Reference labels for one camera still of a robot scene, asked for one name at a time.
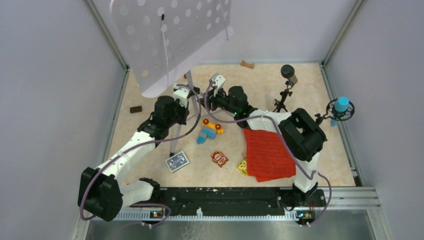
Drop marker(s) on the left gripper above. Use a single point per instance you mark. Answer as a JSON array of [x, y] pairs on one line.
[[185, 112]]

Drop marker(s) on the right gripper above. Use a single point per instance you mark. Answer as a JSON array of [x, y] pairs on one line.
[[213, 99]]

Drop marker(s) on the red sheet music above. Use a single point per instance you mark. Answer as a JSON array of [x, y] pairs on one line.
[[266, 156]]

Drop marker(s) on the white music stand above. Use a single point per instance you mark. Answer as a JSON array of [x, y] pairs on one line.
[[164, 39]]

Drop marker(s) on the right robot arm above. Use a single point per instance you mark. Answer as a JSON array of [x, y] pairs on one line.
[[299, 134]]

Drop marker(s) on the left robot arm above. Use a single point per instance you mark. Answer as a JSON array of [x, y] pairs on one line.
[[102, 192]]

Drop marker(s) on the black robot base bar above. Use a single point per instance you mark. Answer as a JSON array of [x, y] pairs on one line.
[[235, 201]]

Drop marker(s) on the toy brick car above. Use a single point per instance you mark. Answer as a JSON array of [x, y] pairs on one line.
[[208, 131]]

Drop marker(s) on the wooden wedge block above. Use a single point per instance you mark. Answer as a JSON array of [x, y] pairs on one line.
[[247, 65]]

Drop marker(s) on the dark brown block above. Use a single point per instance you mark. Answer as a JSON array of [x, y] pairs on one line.
[[135, 109]]

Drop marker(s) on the blue playing card deck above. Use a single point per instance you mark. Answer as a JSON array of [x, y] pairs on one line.
[[177, 162]]

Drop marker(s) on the red owl toy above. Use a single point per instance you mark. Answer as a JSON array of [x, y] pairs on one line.
[[219, 158]]

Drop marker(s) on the yellow owl toy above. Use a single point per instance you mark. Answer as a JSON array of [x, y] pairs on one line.
[[242, 166]]

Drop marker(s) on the black microphone tripod stand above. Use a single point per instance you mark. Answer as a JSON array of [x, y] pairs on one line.
[[288, 72]]

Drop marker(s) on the blue microphone with tripod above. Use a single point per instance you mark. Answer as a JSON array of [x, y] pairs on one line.
[[337, 110]]

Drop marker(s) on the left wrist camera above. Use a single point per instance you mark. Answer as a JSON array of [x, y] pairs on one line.
[[181, 95]]

